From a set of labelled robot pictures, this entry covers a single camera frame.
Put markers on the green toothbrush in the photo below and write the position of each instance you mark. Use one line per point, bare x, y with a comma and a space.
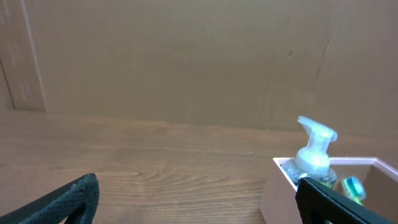
353, 189

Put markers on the clear soap dispenser bottle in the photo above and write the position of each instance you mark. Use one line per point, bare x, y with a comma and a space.
312, 160

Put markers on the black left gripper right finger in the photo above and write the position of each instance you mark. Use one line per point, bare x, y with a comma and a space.
319, 204

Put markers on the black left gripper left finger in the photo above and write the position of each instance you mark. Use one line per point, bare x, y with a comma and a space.
75, 202

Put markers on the white cardboard box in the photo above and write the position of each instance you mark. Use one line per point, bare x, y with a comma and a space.
378, 178

